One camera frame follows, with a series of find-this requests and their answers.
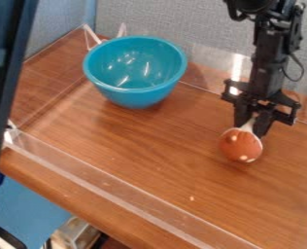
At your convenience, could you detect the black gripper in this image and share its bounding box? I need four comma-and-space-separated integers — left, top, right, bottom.
219, 54, 302, 139

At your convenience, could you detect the brown toy mushroom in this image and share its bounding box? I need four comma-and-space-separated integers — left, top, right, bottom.
218, 118, 262, 163

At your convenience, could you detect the blue object at left edge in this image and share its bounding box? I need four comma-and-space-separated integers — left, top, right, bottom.
0, 0, 40, 208

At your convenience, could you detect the clutter under the table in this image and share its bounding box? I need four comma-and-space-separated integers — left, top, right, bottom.
0, 217, 129, 249

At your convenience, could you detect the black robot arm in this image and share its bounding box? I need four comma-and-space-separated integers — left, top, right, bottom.
221, 0, 305, 138

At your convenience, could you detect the blue bowl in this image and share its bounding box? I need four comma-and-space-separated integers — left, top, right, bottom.
81, 36, 186, 109

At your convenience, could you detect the clear acrylic barrier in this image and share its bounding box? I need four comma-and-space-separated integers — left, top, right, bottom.
0, 29, 307, 249

